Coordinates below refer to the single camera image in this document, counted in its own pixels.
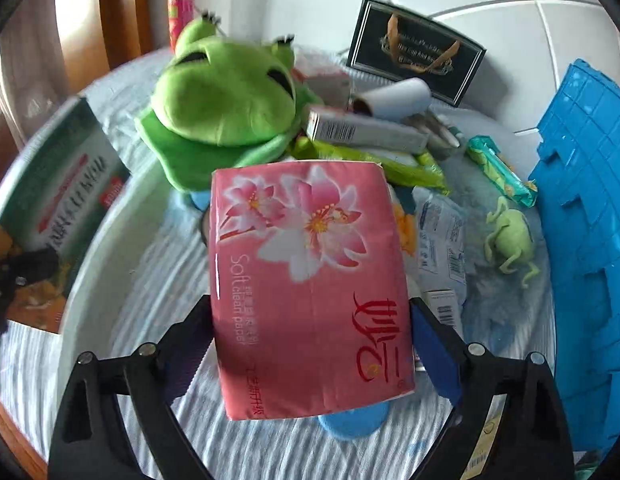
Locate small white barcode box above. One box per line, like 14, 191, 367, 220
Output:
422, 289, 466, 333

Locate yellow sticky note box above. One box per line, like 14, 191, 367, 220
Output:
457, 400, 498, 480

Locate clear printed plastic bag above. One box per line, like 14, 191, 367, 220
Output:
410, 185, 468, 306

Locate yellow-green wipes packet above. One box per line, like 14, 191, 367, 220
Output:
292, 137, 453, 196

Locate black gift box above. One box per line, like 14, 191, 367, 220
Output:
346, 0, 488, 108

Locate red yellow cylindrical can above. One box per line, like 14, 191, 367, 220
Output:
166, 0, 195, 48

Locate round wooden desktop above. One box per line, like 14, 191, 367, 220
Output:
0, 385, 51, 480

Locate striped white tablecloth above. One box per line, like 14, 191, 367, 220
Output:
0, 45, 561, 480

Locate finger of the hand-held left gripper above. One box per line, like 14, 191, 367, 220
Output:
0, 247, 58, 341

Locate green frog plush toy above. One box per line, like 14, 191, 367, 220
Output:
134, 14, 323, 193

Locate green printed carton box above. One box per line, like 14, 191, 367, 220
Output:
0, 96, 132, 335

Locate blue plastic crate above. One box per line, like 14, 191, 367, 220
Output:
527, 59, 620, 453

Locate pink white small box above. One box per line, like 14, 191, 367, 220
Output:
295, 67, 351, 108

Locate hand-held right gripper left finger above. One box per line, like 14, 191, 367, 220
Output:
47, 294, 218, 480

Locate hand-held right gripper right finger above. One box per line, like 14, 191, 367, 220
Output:
409, 296, 576, 480

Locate teal wipes packet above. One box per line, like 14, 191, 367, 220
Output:
465, 135, 538, 208

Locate long white barcode box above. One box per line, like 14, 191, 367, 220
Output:
306, 107, 431, 153

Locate green one-eyed monster toy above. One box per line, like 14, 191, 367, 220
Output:
485, 195, 541, 288

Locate white paper roll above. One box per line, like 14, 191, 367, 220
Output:
351, 77, 432, 118

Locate wooden wall trim post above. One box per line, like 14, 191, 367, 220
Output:
97, 0, 156, 66

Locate pink flowered tissue pack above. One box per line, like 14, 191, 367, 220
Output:
210, 158, 417, 421

